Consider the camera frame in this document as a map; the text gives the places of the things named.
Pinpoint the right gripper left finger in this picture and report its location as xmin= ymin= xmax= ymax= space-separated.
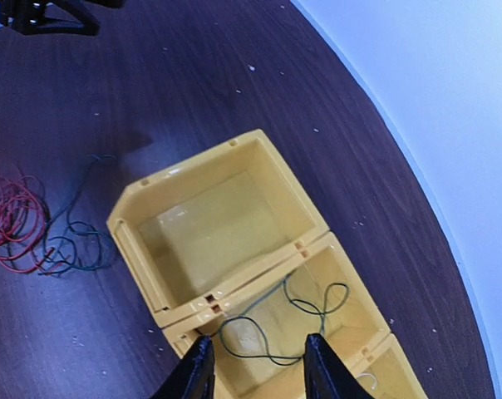
xmin=150 ymin=335 xmax=215 ymax=399

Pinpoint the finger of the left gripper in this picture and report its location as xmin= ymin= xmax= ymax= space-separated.
xmin=38 ymin=0 xmax=100 ymax=37

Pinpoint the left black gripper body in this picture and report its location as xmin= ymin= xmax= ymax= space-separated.
xmin=0 ymin=0 xmax=48 ymax=36

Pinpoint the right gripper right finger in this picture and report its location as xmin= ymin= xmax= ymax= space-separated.
xmin=303 ymin=333 xmax=372 ymax=399

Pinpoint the red cable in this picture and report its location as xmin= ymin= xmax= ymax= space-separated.
xmin=0 ymin=174 xmax=59 ymax=275

